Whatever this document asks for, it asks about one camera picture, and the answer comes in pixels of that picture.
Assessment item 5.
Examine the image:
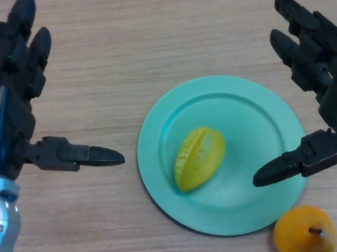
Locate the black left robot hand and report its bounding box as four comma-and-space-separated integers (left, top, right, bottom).
0, 0, 126, 180

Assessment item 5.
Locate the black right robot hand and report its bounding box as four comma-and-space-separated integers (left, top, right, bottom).
239, 0, 337, 187

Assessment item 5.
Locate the yellow starfruit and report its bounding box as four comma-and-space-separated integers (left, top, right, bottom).
171, 124, 229, 194

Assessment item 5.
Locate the green round plate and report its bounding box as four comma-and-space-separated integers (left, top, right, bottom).
132, 68, 314, 244

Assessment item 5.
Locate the orange pear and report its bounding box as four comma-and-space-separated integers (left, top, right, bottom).
271, 202, 337, 252

